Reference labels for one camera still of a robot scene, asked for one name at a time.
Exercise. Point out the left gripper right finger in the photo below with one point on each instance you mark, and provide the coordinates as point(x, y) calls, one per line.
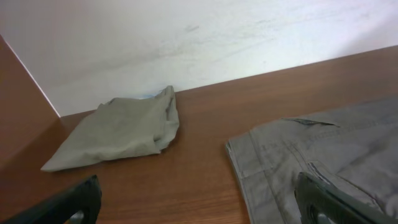
point(319, 202)

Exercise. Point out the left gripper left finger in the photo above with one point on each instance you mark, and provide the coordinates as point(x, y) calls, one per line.
point(80, 203)

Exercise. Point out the grey shorts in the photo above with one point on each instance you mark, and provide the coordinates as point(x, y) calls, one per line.
point(353, 149)

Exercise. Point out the folded khaki shorts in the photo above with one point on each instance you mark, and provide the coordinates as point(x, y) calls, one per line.
point(118, 129)

